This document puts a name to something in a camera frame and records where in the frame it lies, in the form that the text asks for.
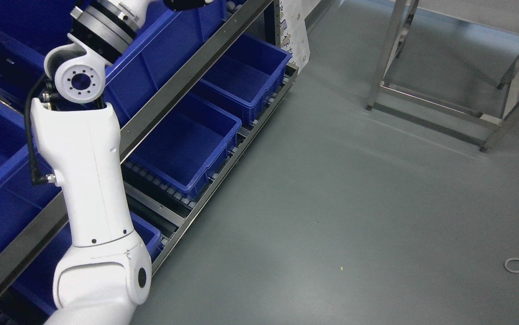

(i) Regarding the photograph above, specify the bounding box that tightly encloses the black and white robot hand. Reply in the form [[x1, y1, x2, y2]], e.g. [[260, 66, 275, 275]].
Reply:
[[164, 0, 214, 12]]

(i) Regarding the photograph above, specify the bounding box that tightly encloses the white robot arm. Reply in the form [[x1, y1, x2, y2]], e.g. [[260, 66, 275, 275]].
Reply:
[[25, 0, 152, 325]]

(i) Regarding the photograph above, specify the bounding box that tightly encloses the metal shelf rack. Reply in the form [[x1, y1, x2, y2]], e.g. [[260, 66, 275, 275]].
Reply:
[[0, 0, 290, 325]]

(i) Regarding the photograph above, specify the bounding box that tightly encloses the blue bin lower middle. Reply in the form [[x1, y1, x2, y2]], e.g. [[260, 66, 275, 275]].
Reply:
[[129, 93, 242, 200]]

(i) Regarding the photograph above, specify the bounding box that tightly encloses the blue bin upper shelf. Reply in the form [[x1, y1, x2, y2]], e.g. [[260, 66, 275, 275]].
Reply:
[[0, 0, 226, 126]]

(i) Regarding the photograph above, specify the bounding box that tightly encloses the blue bin lower far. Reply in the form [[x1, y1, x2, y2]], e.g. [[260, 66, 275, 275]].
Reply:
[[192, 33, 291, 127]]

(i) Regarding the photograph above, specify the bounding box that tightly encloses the white sign board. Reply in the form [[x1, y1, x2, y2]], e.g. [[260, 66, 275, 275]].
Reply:
[[280, 0, 311, 73]]

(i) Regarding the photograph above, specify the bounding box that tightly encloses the blue bin bottom near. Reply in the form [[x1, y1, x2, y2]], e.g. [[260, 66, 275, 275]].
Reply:
[[12, 213, 164, 316]]

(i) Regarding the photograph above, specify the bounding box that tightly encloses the stainless steel table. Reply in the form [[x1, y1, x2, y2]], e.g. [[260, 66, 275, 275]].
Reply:
[[364, 0, 519, 153]]

